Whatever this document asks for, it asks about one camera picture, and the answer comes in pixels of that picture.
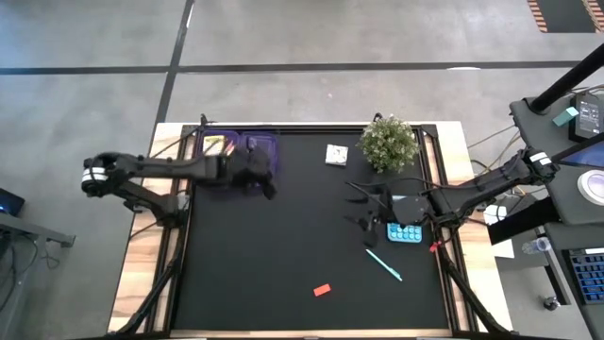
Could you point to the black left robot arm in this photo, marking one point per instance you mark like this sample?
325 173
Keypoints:
156 166

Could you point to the blue lit screen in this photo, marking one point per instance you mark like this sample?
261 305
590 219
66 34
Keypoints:
587 156

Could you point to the white paper sheet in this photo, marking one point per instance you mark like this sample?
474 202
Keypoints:
495 215

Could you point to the black aluminium table frame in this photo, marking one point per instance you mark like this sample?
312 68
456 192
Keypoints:
307 127

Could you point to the green white crayon box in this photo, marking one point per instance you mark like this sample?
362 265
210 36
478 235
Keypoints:
336 155

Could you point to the teal pen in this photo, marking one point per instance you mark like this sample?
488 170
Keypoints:
383 264

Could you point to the black power adapter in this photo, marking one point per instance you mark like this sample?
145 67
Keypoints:
585 115

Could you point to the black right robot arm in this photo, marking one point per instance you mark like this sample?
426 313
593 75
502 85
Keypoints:
491 181

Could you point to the teal block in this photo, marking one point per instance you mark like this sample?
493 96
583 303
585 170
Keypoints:
565 116

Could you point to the orange eraser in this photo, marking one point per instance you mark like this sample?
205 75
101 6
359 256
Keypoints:
322 290

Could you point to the black round pole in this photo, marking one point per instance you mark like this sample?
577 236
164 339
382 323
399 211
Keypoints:
566 80

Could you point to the clear water bottle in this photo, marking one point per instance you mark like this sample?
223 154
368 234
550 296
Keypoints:
535 245

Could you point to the potted green plant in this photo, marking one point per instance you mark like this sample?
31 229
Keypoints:
388 141

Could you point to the black chair caster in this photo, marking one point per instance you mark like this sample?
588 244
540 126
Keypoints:
550 303

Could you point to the black side desk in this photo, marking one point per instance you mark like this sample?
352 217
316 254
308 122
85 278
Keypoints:
533 127

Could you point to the blue calculator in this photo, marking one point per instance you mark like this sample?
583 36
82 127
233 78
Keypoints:
405 233

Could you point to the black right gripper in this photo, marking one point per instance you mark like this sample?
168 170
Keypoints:
408 210

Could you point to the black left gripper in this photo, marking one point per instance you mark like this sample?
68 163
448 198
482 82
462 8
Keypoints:
245 165

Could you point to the purple plastic container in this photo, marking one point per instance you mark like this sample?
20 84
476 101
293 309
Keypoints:
264 141

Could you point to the dark laptop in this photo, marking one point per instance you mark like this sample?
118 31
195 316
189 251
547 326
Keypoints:
9 202

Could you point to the grey side table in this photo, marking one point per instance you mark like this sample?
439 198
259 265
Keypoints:
38 231

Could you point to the white tape roll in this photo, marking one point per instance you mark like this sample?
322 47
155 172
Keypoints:
593 186

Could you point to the blue lit keyboard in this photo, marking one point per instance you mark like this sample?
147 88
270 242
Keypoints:
590 276

